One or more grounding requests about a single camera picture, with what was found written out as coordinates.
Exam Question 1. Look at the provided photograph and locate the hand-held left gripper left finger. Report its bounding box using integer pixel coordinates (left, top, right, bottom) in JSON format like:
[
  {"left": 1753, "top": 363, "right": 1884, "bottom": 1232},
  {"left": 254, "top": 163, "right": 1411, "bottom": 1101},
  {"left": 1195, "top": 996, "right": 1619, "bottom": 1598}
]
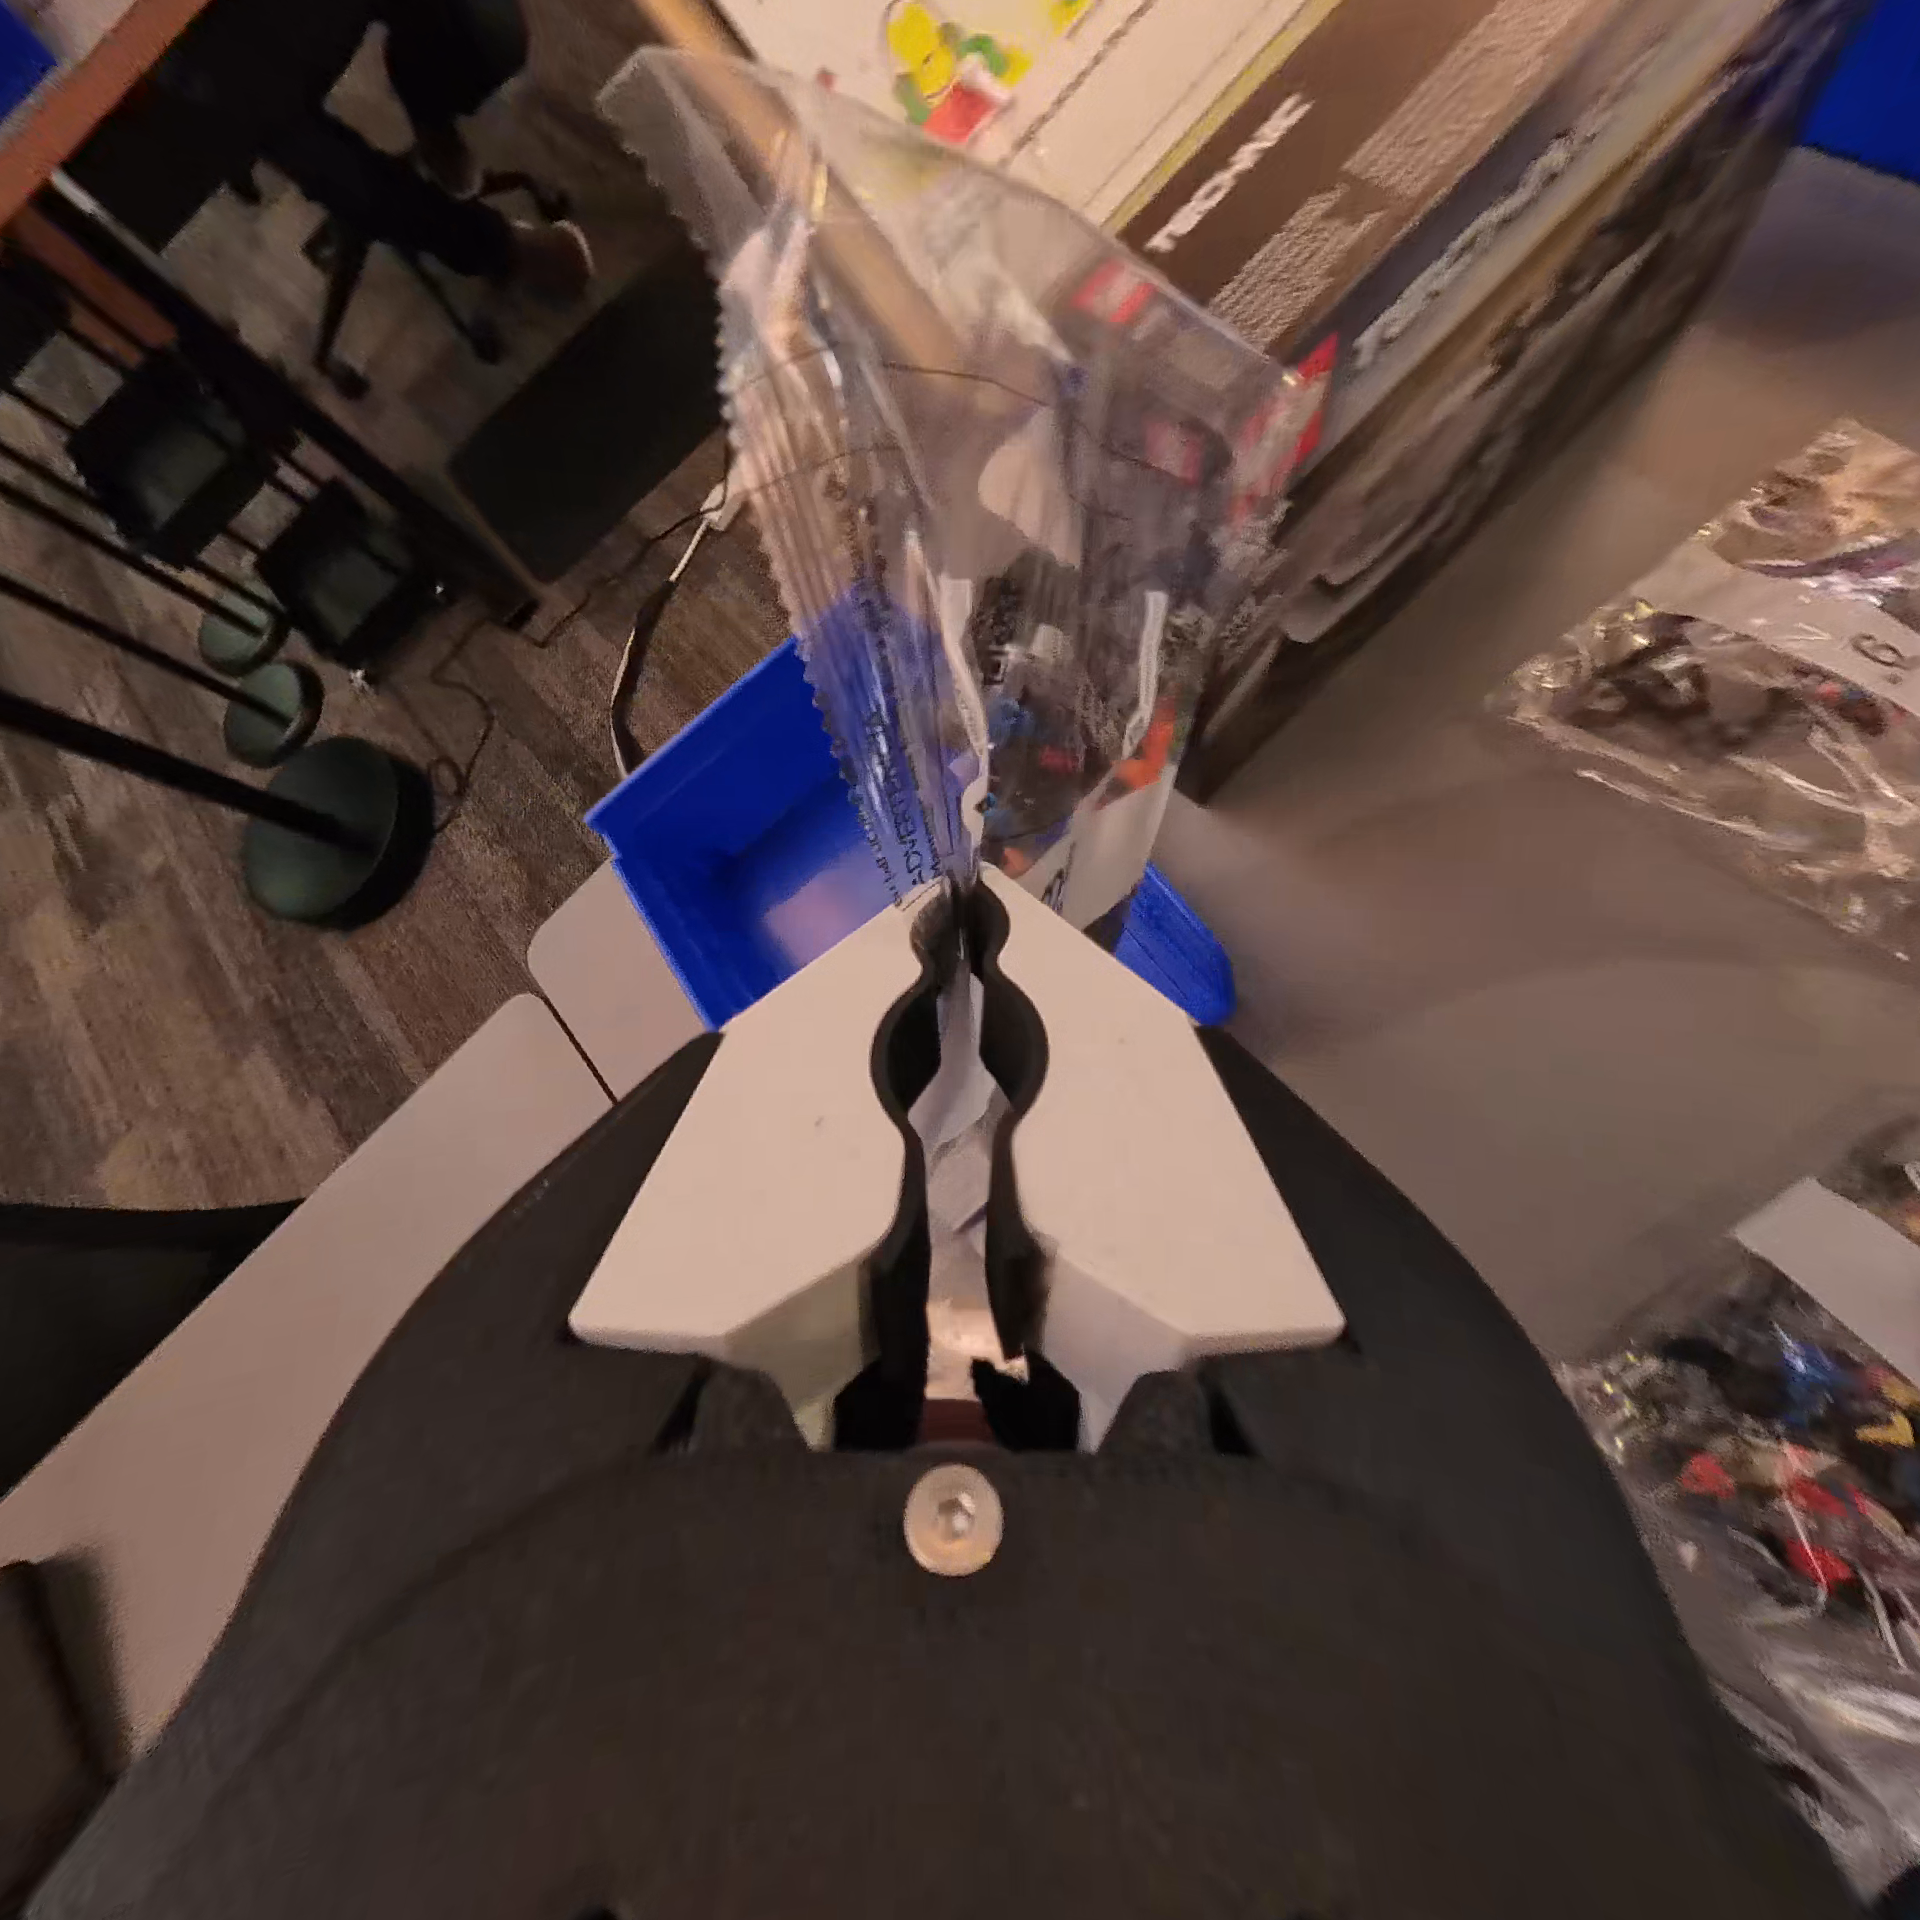
[{"left": 568, "top": 883, "right": 969, "bottom": 1450}]

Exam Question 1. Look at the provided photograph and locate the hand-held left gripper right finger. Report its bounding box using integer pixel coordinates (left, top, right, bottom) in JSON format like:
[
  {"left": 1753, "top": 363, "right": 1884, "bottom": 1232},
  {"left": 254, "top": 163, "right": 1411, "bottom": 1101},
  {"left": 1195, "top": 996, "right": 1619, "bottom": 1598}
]
[{"left": 973, "top": 869, "right": 1347, "bottom": 1451}]

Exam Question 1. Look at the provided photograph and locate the blue plastic bin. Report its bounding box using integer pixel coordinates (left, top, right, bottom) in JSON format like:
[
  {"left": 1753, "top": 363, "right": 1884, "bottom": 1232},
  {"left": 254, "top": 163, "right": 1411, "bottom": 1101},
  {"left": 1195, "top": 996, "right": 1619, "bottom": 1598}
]
[
  {"left": 1797, "top": 0, "right": 1920, "bottom": 159},
  {"left": 585, "top": 636, "right": 1237, "bottom": 1039}
]

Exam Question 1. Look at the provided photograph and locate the clear bag of mixed lego pieces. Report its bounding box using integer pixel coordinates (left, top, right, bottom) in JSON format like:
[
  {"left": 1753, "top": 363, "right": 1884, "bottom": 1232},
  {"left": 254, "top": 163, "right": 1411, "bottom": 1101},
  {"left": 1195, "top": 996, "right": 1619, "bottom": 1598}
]
[{"left": 598, "top": 43, "right": 1328, "bottom": 1375}]

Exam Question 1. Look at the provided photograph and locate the clear bag of red lego pieces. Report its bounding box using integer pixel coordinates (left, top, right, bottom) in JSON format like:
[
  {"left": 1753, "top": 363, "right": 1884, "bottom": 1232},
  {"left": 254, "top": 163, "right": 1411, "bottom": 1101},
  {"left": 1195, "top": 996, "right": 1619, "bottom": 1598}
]
[{"left": 1560, "top": 1167, "right": 1920, "bottom": 1906}]

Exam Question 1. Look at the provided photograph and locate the clear bag of grey lego pieces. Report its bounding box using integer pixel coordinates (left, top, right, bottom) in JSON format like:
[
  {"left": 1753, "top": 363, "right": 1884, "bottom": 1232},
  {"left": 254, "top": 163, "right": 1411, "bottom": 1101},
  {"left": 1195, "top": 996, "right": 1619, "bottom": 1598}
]
[{"left": 1485, "top": 420, "right": 1920, "bottom": 964}]

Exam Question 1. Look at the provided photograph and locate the dark lego set box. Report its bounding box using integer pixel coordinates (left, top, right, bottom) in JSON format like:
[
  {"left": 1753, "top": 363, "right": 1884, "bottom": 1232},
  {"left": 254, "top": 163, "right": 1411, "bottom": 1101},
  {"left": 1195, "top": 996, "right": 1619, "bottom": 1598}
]
[{"left": 707, "top": 0, "right": 1838, "bottom": 795}]

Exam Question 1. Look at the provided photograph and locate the black seat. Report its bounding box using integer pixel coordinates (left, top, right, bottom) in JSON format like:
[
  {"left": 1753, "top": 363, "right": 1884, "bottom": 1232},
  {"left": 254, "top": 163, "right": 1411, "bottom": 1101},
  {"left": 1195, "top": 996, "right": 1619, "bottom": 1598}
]
[{"left": 0, "top": 1197, "right": 312, "bottom": 1500}]

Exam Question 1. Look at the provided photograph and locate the black box under desk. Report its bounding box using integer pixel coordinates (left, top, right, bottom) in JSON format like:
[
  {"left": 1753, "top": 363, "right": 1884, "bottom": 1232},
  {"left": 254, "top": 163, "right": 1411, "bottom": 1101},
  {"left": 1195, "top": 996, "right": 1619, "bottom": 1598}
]
[
  {"left": 252, "top": 481, "right": 441, "bottom": 675},
  {"left": 72, "top": 356, "right": 278, "bottom": 562}
]

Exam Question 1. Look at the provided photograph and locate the black floor case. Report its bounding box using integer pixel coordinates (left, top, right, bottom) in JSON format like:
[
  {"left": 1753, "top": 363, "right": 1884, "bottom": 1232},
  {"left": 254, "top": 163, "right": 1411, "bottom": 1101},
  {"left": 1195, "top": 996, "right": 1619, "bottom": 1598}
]
[{"left": 447, "top": 266, "right": 743, "bottom": 590}]

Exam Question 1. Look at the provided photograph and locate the black office chair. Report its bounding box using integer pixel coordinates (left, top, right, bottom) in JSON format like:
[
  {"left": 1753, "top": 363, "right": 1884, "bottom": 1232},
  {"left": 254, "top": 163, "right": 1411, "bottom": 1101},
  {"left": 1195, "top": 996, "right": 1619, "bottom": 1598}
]
[{"left": 290, "top": 0, "right": 579, "bottom": 397}]

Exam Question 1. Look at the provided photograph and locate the black stanchion post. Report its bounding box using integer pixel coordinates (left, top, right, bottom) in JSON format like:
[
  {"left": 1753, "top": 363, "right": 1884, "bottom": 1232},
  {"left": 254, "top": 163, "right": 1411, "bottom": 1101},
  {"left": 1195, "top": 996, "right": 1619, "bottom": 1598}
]
[
  {"left": 0, "top": 688, "right": 438, "bottom": 929},
  {"left": 0, "top": 462, "right": 290, "bottom": 679},
  {"left": 0, "top": 571, "right": 327, "bottom": 771}
]

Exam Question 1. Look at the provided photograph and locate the white floor cable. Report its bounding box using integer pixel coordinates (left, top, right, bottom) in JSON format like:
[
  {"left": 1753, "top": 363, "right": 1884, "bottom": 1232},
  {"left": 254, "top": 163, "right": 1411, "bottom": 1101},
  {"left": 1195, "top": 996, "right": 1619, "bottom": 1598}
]
[{"left": 605, "top": 502, "right": 722, "bottom": 783}]

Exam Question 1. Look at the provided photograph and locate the black floor cable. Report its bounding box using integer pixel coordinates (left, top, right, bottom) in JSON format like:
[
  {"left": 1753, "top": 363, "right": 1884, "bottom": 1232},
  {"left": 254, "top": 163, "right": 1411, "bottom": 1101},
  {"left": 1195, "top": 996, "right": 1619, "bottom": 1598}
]
[{"left": 427, "top": 497, "right": 722, "bottom": 802}]

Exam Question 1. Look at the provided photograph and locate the wooden desk with black frame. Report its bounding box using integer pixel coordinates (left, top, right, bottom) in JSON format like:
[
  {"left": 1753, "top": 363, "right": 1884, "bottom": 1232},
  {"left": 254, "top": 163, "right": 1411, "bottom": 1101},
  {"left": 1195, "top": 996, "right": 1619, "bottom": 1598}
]
[{"left": 0, "top": 0, "right": 549, "bottom": 633}]

